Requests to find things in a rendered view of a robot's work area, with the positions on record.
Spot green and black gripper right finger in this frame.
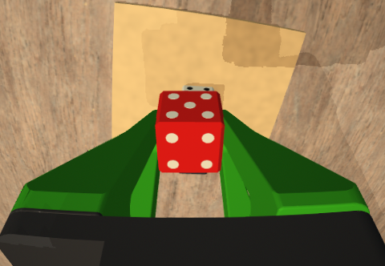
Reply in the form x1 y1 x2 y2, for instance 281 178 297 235
220 110 370 217

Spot cream die with black pips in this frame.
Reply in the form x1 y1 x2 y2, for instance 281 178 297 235
182 86 214 91

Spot tan flat mat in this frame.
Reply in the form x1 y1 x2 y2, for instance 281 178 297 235
112 2 306 139

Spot red dice with white pips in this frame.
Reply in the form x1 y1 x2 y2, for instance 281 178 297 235
155 91 225 172

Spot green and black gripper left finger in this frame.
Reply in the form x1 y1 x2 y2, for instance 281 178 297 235
11 110 160 217

